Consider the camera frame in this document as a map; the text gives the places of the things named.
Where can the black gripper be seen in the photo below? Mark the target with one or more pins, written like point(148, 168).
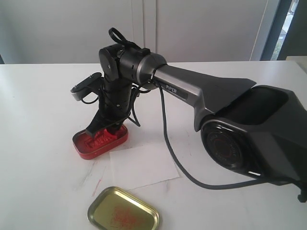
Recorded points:
point(114, 106)

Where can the red stamp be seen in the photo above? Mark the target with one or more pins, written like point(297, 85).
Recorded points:
point(104, 136)

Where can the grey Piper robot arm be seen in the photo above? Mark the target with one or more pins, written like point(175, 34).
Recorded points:
point(255, 130)

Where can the red ink pad tin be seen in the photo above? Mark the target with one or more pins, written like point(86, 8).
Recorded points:
point(88, 150)

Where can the white paper sheet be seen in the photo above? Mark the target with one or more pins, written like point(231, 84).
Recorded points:
point(141, 166)

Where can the gold tin lid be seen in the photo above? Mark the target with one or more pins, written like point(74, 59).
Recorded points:
point(116, 209)

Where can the white cabinet doors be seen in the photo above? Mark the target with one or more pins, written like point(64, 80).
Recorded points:
point(72, 31)

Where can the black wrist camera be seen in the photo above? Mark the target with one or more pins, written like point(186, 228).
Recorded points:
point(91, 84)

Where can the dark window frame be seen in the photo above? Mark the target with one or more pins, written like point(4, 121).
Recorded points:
point(295, 43)

